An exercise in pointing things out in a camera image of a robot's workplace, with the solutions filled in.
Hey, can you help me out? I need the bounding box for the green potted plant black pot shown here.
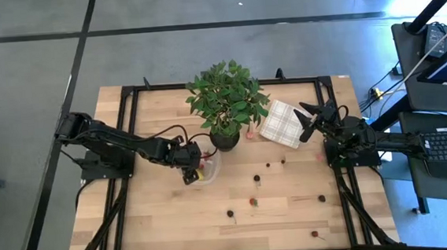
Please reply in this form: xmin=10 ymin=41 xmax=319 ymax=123
xmin=182 ymin=57 xmax=274 ymax=155

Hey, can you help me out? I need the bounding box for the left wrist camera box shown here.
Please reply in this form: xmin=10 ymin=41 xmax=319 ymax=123
xmin=181 ymin=166 xmax=200 ymax=186

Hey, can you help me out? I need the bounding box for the black power brick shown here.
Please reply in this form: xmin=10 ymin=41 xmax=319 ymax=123
xmin=423 ymin=22 xmax=447 ymax=60

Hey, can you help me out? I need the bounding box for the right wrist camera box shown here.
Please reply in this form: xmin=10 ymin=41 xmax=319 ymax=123
xmin=317 ymin=99 xmax=339 ymax=116

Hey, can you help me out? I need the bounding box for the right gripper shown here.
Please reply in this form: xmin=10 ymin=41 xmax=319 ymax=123
xmin=292 ymin=98 xmax=350 ymax=145

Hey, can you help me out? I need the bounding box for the clear plastic tupperware container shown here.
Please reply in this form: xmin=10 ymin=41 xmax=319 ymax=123
xmin=184 ymin=138 xmax=224 ymax=186

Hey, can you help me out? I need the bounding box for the folded checked white cloth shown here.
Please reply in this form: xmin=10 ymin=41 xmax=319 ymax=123
xmin=256 ymin=97 xmax=315 ymax=152

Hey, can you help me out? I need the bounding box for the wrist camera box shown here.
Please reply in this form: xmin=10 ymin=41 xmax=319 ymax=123
xmin=181 ymin=166 xmax=200 ymax=186
xmin=317 ymin=99 xmax=339 ymax=116

